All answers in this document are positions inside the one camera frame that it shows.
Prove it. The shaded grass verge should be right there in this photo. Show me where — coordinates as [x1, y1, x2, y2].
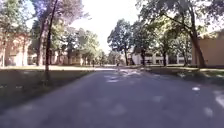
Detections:
[142, 65, 224, 86]

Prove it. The dry grass lawn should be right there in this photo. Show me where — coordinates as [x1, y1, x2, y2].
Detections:
[0, 68, 98, 112]

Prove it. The thin leaning tree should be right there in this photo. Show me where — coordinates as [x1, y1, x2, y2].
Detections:
[29, 0, 88, 84]

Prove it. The large tree with forked trunk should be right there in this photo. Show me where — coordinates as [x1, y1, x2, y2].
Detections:
[136, 0, 224, 70]

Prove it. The row of leafy trees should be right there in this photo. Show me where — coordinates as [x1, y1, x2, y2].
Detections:
[0, 0, 108, 68]

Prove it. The tan building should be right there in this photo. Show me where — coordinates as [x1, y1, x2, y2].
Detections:
[191, 29, 224, 70]

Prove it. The red brick building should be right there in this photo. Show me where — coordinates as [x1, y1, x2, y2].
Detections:
[0, 32, 84, 68]

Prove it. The group of tall dark trees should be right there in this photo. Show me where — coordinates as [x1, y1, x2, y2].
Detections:
[107, 14, 193, 68]

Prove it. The white building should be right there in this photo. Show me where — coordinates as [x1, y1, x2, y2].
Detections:
[131, 51, 193, 66]

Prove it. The pale crossing path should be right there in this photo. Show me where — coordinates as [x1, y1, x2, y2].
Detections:
[0, 65, 116, 72]

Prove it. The grey asphalt path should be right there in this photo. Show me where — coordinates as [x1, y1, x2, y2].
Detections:
[0, 65, 224, 128]

